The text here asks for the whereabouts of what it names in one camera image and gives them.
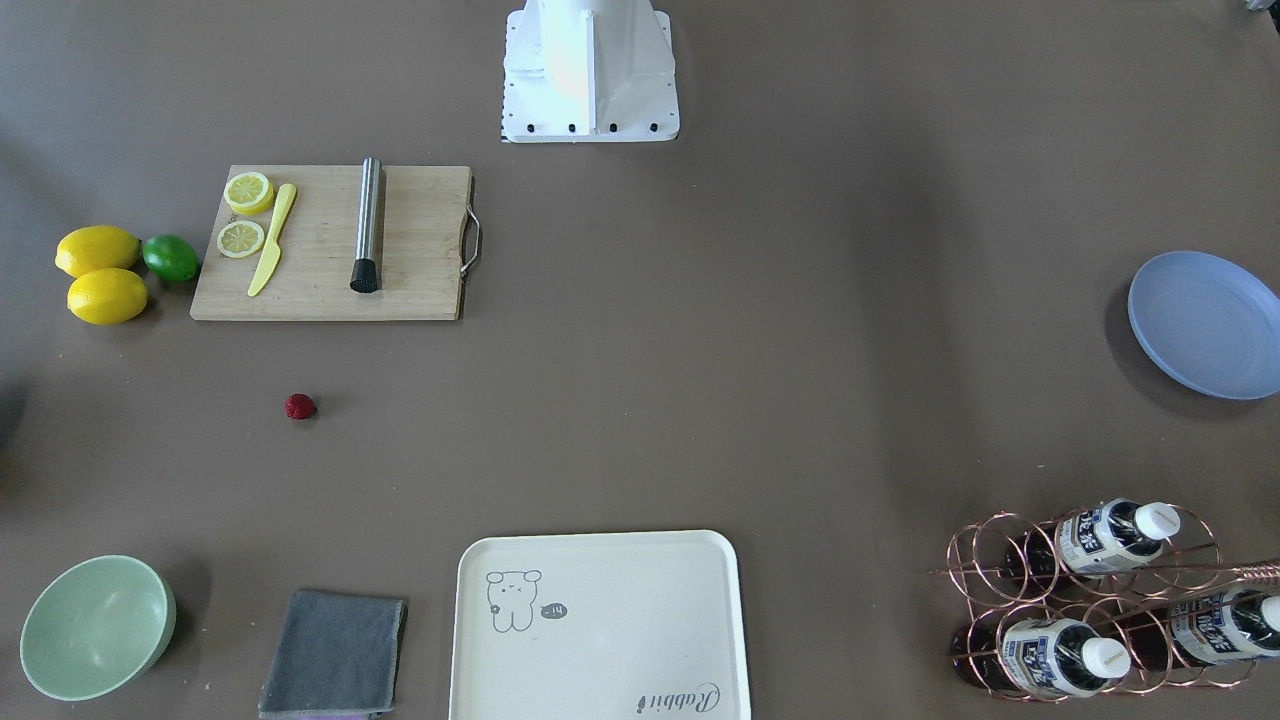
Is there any red strawberry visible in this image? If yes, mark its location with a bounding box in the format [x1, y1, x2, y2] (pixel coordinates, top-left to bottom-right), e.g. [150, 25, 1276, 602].
[283, 393, 317, 421]

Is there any yellow lemon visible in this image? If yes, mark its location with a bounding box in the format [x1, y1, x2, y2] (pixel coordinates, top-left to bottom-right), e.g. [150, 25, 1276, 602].
[67, 266, 148, 325]
[54, 225, 141, 278]

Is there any yellow lemon lower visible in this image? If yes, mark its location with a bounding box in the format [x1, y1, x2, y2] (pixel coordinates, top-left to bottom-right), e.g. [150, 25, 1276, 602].
[67, 266, 148, 325]

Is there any green bowl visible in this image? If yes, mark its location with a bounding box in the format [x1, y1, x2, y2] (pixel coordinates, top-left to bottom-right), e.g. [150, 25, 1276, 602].
[20, 555, 177, 702]

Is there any yellow lemon upper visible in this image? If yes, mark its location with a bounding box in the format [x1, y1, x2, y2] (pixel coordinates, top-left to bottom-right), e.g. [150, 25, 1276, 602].
[54, 225, 141, 278]

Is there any steel muddler black tip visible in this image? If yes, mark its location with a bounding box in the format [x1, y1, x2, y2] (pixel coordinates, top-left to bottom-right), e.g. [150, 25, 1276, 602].
[349, 156, 385, 293]

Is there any blue plate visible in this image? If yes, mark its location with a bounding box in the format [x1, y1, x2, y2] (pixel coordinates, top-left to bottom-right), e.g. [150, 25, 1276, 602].
[1126, 251, 1279, 401]

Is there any green lime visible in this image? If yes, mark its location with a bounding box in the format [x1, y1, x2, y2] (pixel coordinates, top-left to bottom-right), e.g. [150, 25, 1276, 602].
[140, 234, 201, 282]

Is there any copper wire bottle rack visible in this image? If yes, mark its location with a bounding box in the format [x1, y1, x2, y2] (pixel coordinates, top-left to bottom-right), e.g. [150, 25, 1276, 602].
[945, 502, 1277, 703]

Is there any grey folded cloth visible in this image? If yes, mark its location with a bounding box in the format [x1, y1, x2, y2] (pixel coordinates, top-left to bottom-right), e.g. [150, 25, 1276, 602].
[259, 589, 406, 719]

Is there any bottle top white cap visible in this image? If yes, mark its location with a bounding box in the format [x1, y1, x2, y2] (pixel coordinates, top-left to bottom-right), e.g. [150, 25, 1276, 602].
[998, 498, 1181, 591]

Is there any yellow plastic knife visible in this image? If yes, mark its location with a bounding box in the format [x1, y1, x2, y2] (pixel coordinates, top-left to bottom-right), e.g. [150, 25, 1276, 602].
[247, 183, 297, 297]

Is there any bamboo cutting board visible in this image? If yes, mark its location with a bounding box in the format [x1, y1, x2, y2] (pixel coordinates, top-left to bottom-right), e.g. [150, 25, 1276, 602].
[189, 165, 475, 322]

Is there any lemon half upper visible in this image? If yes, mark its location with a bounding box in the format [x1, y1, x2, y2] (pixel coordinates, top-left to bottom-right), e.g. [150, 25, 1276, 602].
[223, 170, 276, 217]

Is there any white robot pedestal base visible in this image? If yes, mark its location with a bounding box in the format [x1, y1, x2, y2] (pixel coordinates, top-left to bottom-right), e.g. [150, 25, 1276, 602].
[500, 1, 681, 143]

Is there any cream rabbit tray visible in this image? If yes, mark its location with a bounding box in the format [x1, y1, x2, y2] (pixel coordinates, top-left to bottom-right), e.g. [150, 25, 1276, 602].
[449, 529, 753, 719]

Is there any lemon slice lower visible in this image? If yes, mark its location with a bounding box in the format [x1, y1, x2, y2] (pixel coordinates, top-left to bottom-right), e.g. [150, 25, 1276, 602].
[215, 220, 266, 259]

